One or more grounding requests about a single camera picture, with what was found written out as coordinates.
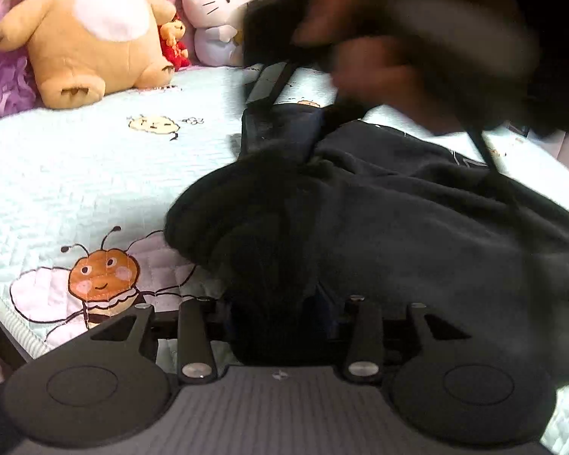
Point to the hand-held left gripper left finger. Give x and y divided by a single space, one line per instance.
192 336

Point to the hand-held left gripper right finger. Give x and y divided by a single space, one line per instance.
367 336

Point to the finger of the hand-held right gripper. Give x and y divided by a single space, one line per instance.
344 111
270 85

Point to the black printed sweatshirt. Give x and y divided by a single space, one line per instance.
408 246

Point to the person's right hand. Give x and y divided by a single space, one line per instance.
374 71

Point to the white cat plush toy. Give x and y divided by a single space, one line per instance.
213 4

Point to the small red plush toy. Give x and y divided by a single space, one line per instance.
173 42

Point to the yellow bear plush toy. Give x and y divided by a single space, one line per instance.
85 38

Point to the mint green bee-print quilt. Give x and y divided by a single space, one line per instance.
76 175

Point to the pink fluffy pillow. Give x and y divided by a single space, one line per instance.
4 80

